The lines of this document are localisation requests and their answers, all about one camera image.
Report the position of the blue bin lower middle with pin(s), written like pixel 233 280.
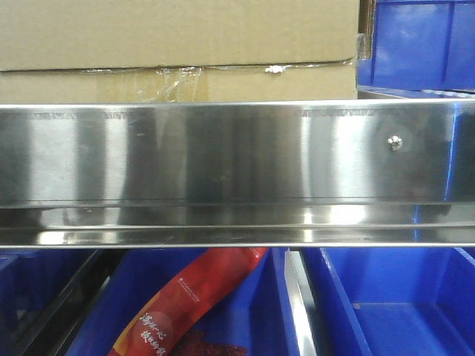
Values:
pixel 255 319

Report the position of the dark shelf divider bar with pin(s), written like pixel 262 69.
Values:
pixel 52 330

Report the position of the stainless steel shelf rail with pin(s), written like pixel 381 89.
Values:
pixel 238 174

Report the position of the silver rail screw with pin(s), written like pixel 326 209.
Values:
pixel 394 142

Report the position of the steel shelf divider bar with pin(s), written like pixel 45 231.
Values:
pixel 301 302

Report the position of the red snack package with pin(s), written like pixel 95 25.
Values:
pixel 160 324

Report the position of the blue bin lower right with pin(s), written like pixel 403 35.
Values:
pixel 394 301

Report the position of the blue bin upper right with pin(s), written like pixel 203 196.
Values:
pixel 419 45

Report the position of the blue bin lower left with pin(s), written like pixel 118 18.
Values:
pixel 30 281

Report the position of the blue bin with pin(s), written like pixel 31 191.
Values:
pixel 394 301
pixel 419 45
pixel 30 281
pixel 255 319

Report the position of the brown cardboard carton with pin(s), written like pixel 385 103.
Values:
pixel 55 52

